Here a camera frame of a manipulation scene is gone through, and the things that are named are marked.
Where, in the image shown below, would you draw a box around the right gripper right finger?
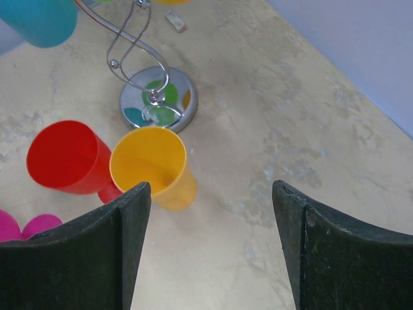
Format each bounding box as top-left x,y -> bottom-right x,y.
272,180 -> 412,309

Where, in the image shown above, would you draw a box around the blue plastic wine glass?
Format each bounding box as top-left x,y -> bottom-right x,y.
1,0 -> 77,48

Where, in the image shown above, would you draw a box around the orange wine glass front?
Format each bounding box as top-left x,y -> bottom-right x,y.
157,0 -> 191,5

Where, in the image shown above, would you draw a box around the pink plastic wine glass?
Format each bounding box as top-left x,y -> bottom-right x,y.
1,210 -> 62,242

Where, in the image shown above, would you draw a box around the red plastic wine glass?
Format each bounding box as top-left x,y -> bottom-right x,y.
26,120 -> 121,203

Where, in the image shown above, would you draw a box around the orange wine glass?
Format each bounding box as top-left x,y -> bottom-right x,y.
109,127 -> 197,211
157,0 -> 191,5

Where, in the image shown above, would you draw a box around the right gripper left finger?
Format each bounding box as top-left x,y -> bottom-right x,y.
1,182 -> 151,309

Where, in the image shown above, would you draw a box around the small grey block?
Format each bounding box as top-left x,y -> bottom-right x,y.
165,10 -> 187,33

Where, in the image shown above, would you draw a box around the chrome wire wine glass rack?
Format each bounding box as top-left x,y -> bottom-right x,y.
76,1 -> 198,133

